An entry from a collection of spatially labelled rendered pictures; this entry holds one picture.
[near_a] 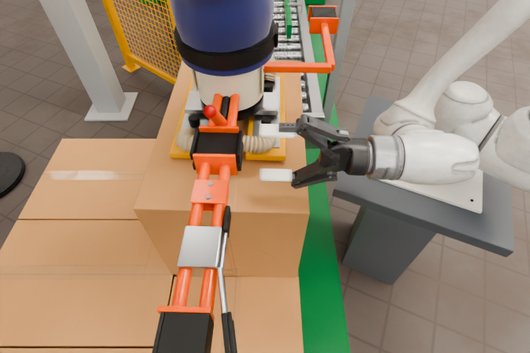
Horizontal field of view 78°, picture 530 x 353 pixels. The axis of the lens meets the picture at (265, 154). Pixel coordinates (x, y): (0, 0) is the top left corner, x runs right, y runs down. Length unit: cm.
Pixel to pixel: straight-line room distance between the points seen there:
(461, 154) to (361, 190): 42
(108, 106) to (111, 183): 120
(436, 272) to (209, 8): 160
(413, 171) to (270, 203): 31
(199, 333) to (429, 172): 48
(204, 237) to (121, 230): 75
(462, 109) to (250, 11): 61
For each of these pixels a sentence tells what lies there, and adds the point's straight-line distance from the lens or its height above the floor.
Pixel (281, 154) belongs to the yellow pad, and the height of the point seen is 97.
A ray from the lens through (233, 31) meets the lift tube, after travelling 67.
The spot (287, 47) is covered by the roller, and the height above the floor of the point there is 54.
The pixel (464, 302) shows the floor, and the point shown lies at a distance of 189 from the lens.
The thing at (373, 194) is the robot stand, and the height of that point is 75.
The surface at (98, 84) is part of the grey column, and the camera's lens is 243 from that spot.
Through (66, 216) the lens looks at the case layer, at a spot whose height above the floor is 54.
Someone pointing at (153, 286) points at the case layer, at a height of 54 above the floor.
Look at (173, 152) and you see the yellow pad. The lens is 84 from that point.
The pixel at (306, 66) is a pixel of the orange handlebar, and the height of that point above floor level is 109.
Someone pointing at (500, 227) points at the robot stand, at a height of 75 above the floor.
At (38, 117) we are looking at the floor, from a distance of 282.
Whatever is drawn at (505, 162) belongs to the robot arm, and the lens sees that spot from 103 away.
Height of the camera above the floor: 158
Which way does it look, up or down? 49 degrees down
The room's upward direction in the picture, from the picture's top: straight up
